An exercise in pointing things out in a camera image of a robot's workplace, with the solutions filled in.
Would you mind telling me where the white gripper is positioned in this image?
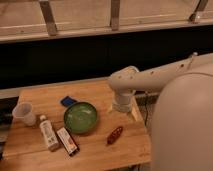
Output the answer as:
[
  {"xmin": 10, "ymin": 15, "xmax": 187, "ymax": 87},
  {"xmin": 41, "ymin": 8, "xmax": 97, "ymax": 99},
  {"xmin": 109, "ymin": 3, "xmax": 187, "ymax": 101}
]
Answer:
[{"xmin": 107, "ymin": 91, "xmax": 138, "ymax": 121}]

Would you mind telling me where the red pepper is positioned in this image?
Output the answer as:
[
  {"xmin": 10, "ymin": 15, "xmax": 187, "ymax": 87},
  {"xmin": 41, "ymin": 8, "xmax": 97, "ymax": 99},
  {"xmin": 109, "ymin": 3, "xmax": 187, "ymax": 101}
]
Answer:
[{"xmin": 107, "ymin": 126, "xmax": 123, "ymax": 145}]

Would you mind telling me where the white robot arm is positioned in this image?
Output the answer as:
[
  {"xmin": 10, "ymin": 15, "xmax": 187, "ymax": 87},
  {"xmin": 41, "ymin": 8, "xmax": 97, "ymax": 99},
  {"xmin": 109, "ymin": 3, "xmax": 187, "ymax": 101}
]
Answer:
[{"xmin": 108, "ymin": 53, "xmax": 213, "ymax": 171}]

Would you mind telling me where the green bowl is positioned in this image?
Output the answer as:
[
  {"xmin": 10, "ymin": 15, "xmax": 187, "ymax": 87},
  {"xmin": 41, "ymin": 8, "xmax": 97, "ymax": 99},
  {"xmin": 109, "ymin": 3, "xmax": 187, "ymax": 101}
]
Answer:
[{"xmin": 64, "ymin": 102, "xmax": 98, "ymax": 134}]

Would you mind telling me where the blue sponge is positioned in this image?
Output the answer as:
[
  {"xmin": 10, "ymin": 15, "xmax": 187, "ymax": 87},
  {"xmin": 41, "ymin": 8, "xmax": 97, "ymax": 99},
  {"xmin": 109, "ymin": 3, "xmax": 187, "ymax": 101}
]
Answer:
[{"xmin": 60, "ymin": 96, "xmax": 76, "ymax": 107}]

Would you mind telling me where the rectangular snack box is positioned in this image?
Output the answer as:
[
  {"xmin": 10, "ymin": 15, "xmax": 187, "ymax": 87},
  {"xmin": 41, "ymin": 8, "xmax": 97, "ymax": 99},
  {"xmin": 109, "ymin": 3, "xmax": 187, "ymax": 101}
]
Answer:
[{"xmin": 57, "ymin": 127, "xmax": 79, "ymax": 156}]

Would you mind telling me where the white squeeze bottle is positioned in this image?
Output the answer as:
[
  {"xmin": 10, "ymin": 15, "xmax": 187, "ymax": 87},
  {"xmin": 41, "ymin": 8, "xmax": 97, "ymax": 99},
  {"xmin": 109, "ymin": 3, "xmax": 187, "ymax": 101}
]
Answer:
[{"xmin": 39, "ymin": 115, "xmax": 59, "ymax": 152}]

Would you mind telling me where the clear plastic cup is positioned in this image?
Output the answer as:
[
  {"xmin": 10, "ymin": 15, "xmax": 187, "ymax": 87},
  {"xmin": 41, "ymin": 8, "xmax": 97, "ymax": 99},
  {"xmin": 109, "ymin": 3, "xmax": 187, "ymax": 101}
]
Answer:
[{"xmin": 12, "ymin": 102, "xmax": 36, "ymax": 126}]

